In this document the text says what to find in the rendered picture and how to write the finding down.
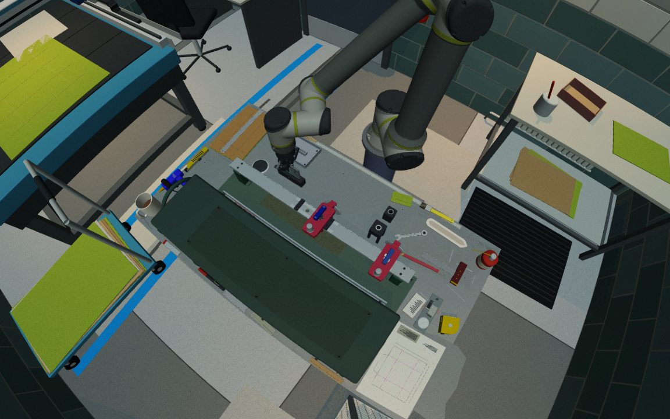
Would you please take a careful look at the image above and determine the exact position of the white printed label card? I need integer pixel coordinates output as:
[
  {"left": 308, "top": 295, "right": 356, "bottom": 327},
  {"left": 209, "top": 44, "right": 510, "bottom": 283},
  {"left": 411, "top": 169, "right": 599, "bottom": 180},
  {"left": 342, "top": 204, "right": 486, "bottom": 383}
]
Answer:
[{"left": 402, "top": 293, "right": 427, "bottom": 318}]

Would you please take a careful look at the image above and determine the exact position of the grey index rail beam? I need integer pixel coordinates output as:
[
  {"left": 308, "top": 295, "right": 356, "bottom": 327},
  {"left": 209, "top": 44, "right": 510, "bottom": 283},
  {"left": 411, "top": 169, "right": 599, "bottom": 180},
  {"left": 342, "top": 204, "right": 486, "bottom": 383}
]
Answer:
[{"left": 229, "top": 158, "right": 416, "bottom": 284}]

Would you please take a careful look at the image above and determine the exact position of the white work table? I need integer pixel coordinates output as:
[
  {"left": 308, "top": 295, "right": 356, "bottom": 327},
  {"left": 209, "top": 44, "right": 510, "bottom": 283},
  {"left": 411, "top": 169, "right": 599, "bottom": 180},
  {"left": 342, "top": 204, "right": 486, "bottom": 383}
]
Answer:
[{"left": 461, "top": 52, "right": 670, "bottom": 261}]

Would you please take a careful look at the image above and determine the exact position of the black ribbed floor mat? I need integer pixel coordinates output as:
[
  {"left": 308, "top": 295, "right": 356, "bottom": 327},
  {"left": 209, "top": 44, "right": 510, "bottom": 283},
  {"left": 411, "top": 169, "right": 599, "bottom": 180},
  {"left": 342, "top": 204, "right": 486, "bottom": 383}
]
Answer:
[{"left": 459, "top": 187, "right": 573, "bottom": 310}]

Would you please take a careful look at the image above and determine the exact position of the blue hand tool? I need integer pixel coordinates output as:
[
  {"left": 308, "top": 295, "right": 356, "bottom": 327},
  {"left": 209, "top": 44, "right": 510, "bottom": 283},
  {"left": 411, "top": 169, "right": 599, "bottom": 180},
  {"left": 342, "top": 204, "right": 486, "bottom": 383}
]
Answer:
[{"left": 160, "top": 168, "right": 188, "bottom": 190}]

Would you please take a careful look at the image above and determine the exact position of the black office chair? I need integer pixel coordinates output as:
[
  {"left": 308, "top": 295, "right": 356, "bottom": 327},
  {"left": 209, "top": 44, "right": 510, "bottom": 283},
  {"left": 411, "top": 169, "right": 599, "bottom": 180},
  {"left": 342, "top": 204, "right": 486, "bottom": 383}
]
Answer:
[{"left": 136, "top": 0, "right": 233, "bottom": 74}]

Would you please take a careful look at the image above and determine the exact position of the green sheet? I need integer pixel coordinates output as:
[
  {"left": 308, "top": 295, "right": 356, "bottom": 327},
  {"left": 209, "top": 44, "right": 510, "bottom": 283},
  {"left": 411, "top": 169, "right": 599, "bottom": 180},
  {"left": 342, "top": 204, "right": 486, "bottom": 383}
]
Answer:
[{"left": 612, "top": 120, "right": 670, "bottom": 185}]

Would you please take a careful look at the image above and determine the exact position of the white oblong tray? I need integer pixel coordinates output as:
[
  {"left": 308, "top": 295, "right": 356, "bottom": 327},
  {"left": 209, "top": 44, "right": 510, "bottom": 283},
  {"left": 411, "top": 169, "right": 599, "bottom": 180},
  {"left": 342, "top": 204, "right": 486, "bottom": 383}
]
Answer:
[{"left": 426, "top": 218, "right": 467, "bottom": 248}]

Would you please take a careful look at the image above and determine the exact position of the blue cart with sheets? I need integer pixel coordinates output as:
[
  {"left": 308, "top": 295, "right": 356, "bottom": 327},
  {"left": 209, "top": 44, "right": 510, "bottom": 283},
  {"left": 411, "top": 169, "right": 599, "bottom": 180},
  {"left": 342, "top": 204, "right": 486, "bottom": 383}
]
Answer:
[{"left": 9, "top": 159, "right": 168, "bottom": 379}]

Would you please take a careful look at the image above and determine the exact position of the brown cardboard sheet stack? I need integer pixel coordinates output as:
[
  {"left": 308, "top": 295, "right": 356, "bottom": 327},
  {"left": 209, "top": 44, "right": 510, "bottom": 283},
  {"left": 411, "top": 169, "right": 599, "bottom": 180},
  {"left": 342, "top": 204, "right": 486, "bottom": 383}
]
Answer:
[{"left": 509, "top": 147, "right": 584, "bottom": 220}]

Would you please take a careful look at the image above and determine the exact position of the dark cabinet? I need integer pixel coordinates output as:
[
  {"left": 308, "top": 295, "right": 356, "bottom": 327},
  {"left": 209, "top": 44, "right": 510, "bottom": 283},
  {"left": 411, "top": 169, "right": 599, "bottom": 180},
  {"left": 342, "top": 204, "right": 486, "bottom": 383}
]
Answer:
[{"left": 241, "top": 0, "right": 310, "bottom": 70}]

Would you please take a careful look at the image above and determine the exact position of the dark green slotter-scorer body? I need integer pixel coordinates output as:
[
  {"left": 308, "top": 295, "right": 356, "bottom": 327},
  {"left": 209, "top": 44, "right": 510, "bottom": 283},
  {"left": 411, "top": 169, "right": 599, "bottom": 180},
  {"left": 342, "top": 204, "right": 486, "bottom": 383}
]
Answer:
[{"left": 151, "top": 174, "right": 401, "bottom": 384}]

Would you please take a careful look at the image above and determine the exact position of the white cup with pencil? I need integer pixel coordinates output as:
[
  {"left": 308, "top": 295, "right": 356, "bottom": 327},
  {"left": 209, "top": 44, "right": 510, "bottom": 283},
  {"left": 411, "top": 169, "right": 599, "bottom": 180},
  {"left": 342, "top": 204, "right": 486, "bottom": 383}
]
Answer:
[{"left": 532, "top": 80, "right": 560, "bottom": 118}]

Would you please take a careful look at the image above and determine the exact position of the blue cutting table machine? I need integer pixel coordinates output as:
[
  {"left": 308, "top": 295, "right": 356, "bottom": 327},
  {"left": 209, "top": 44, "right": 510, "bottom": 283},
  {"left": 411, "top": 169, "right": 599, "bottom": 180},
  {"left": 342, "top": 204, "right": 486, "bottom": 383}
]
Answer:
[{"left": 0, "top": 0, "right": 208, "bottom": 226}]

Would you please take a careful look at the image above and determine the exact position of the red marker pen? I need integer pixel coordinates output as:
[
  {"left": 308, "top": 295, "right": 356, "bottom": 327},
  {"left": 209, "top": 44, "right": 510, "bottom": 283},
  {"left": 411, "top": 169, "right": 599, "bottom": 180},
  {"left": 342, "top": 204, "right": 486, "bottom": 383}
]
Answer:
[{"left": 198, "top": 267, "right": 226, "bottom": 292}]

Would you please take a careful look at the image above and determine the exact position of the white mug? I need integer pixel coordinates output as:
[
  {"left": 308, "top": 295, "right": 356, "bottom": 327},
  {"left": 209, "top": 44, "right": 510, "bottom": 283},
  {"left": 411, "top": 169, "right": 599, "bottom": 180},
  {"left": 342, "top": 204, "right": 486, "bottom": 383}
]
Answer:
[{"left": 135, "top": 191, "right": 165, "bottom": 220}]

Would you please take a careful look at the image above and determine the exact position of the grey steel ruler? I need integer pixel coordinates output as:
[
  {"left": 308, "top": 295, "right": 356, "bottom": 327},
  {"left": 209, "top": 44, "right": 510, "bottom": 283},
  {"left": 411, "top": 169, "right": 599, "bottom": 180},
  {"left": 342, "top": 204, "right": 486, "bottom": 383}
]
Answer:
[{"left": 422, "top": 253, "right": 459, "bottom": 275}]

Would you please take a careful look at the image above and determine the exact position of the white grid crate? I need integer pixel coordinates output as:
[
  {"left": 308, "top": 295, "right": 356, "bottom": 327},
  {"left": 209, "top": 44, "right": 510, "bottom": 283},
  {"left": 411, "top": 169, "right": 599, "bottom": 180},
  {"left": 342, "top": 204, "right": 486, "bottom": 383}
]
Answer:
[{"left": 334, "top": 395, "right": 395, "bottom": 419}]

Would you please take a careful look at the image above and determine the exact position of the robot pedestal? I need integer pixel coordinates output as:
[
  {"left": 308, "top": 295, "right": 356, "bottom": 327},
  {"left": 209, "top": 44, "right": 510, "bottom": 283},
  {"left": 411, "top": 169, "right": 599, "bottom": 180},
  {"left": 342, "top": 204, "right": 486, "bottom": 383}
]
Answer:
[{"left": 362, "top": 130, "right": 398, "bottom": 182}]

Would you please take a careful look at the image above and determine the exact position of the white drawing sheet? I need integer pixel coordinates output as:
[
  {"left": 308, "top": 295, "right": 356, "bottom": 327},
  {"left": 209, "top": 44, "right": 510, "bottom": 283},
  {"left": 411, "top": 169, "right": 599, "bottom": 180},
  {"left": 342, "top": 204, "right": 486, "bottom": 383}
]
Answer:
[{"left": 357, "top": 325, "right": 447, "bottom": 419}]

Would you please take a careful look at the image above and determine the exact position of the grey mounting plate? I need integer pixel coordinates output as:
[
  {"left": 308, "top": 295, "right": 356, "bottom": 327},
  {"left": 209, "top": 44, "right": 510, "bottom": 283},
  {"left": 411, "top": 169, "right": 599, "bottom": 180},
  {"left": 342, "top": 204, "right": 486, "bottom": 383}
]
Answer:
[{"left": 294, "top": 142, "right": 322, "bottom": 170}]

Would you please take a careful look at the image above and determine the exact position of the white marker pen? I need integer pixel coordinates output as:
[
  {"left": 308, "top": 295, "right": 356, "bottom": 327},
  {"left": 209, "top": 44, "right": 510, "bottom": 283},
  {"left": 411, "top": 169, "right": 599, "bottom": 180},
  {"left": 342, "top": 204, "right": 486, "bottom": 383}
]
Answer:
[{"left": 244, "top": 308, "right": 278, "bottom": 336}]

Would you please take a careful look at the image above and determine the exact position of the red scoring head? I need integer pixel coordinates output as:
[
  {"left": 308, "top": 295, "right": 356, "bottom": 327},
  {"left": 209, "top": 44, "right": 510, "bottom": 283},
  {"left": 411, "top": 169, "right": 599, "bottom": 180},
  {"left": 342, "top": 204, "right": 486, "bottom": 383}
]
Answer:
[
  {"left": 368, "top": 239, "right": 404, "bottom": 282},
  {"left": 302, "top": 200, "right": 339, "bottom": 239}
]

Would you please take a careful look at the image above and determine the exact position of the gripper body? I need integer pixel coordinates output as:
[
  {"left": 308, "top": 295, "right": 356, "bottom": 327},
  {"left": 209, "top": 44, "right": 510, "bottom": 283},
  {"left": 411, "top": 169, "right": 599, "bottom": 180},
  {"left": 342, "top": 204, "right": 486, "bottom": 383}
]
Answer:
[{"left": 274, "top": 147, "right": 298, "bottom": 173}]

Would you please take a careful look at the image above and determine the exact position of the grey gauge plate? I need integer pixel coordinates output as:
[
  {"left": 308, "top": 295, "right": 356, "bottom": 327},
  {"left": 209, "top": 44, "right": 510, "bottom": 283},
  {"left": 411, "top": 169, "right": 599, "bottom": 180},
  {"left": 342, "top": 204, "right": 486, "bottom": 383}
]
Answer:
[{"left": 416, "top": 294, "right": 446, "bottom": 333}]

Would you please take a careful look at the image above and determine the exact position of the brown open box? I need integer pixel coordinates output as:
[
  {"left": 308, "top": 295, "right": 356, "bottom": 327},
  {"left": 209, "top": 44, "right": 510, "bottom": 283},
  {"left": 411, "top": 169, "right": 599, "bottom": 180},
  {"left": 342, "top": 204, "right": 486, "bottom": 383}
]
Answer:
[{"left": 557, "top": 78, "right": 608, "bottom": 123}]

